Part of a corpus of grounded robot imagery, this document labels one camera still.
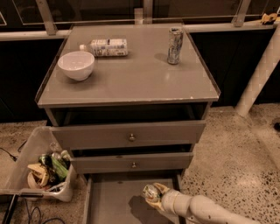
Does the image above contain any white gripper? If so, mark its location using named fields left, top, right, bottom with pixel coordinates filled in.
left=145, top=183, right=192, bottom=218

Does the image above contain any green white 7up can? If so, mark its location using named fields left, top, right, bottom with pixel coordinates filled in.
left=143, top=184, right=160, bottom=203

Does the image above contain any grey middle drawer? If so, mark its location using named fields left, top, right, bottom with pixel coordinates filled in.
left=71, top=152, right=193, bottom=174

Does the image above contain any grey drawer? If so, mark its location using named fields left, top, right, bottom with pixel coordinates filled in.
left=82, top=171, right=186, bottom=224
left=51, top=121, right=206, bottom=150
left=71, top=152, right=193, bottom=174

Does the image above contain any grey bottom drawer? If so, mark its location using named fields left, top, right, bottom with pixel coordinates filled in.
left=82, top=171, right=186, bottom=224

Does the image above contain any brass top drawer knob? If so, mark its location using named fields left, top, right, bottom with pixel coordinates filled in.
left=129, top=133, right=136, bottom=142

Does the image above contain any grey top drawer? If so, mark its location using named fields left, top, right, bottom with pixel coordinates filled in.
left=51, top=121, right=206, bottom=150

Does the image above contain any grey drawer cabinet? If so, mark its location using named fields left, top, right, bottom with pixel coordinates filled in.
left=34, top=23, right=221, bottom=176

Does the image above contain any tall silver energy can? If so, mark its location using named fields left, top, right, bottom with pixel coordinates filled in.
left=167, top=27, right=184, bottom=65

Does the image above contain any green bottle in bin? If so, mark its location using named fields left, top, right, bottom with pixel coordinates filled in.
left=52, top=157, right=68, bottom=181

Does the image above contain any clear plastic bin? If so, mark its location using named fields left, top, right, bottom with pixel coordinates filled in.
left=0, top=127, right=76, bottom=202

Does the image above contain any yellow packet in bin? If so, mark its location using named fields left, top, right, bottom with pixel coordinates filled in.
left=27, top=163, right=49, bottom=186

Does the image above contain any white ceramic bowl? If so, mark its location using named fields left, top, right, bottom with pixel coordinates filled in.
left=58, top=51, right=95, bottom=81

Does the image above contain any lying labelled plastic bottle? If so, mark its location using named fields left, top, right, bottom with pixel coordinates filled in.
left=80, top=38, right=128, bottom=57

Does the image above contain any yellow object on ledge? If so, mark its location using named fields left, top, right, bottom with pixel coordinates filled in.
left=261, top=13, right=277, bottom=25

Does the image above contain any metal railing frame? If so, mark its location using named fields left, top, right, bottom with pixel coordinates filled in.
left=0, top=0, right=280, bottom=41

